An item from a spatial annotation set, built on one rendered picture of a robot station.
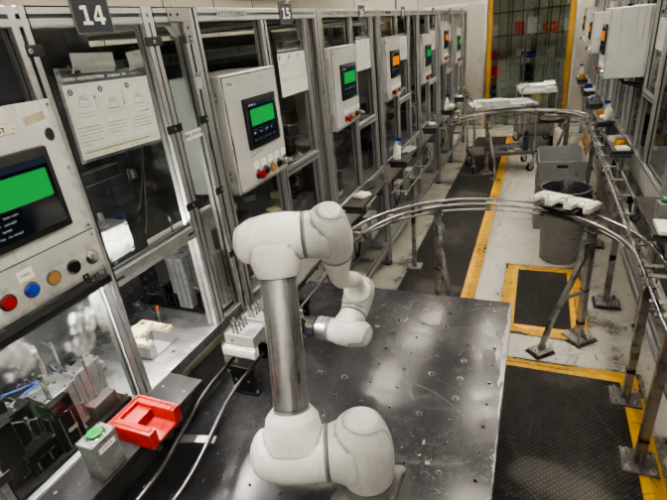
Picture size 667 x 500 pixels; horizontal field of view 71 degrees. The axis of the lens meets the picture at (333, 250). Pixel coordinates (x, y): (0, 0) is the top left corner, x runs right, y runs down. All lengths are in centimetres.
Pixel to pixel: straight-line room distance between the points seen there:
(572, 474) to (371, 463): 136
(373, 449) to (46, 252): 97
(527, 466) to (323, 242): 165
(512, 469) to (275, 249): 168
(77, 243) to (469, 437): 131
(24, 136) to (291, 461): 104
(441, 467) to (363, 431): 36
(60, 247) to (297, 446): 80
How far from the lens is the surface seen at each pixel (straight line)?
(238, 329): 179
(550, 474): 252
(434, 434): 168
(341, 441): 134
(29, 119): 132
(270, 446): 137
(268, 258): 124
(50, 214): 131
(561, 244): 416
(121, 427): 152
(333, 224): 120
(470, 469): 160
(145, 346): 181
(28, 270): 132
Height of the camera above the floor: 190
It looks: 25 degrees down
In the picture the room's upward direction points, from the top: 6 degrees counter-clockwise
